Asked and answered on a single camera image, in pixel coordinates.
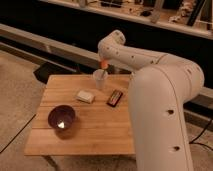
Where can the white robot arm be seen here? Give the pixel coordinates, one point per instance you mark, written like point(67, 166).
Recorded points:
point(161, 84)

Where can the white ceramic cup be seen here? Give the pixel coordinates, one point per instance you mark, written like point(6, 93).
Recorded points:
point(100, 77)

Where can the dark red black snack bar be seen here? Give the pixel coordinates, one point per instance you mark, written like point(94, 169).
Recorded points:
point(114, 98)

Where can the white sponge block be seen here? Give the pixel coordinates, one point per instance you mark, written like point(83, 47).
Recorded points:
point(85, 96)

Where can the wooden table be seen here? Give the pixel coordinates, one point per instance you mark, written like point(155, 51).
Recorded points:
point(98, 129)

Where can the dark purple bowl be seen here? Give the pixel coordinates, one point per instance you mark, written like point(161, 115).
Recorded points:
point(61, 119)

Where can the black box on floor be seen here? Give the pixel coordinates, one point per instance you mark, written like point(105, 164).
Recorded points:
point(45, 70)

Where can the long wooden shelf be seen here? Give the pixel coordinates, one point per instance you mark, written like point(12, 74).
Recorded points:
point(129, 12)

